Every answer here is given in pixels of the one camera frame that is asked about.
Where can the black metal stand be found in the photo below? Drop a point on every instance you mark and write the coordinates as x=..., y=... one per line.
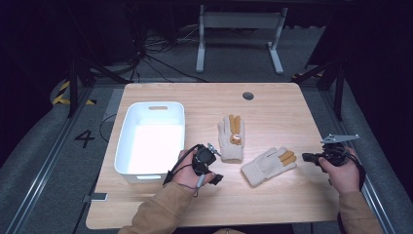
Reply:
x=73, y=91
x=339, y=94

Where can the aluminium floor rail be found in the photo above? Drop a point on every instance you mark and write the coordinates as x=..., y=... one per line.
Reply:
x=48, y=161
x=376, y=208

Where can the beige glove with bear patch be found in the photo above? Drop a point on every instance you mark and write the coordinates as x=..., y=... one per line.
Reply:
x=230, y=149

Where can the person's tan garment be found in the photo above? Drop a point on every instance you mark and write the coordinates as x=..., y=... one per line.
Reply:
x=229, y=231

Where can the white plastic bin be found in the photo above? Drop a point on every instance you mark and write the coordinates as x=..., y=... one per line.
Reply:
x=156, y=143

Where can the beige glove with orange fingers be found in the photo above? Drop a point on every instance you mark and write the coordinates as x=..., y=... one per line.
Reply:
x=266, y=165

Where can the person's right hand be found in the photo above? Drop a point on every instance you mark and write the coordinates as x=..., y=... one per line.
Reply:
x=342, y=178

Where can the person's left hand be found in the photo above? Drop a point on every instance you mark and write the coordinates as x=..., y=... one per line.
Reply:
x=185, y=177

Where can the white metal desk frame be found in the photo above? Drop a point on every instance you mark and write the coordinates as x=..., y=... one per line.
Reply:
x=240, y=20

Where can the yellow black hazard tape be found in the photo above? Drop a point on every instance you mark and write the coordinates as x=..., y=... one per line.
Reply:
x=60, y=97

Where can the grey round table grommet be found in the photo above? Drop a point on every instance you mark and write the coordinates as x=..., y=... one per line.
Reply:
x=248, y=96

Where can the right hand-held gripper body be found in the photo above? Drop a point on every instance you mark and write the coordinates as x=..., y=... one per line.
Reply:
x=336, y=152

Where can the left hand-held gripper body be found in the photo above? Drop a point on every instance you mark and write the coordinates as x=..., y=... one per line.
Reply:
x=203, y=159

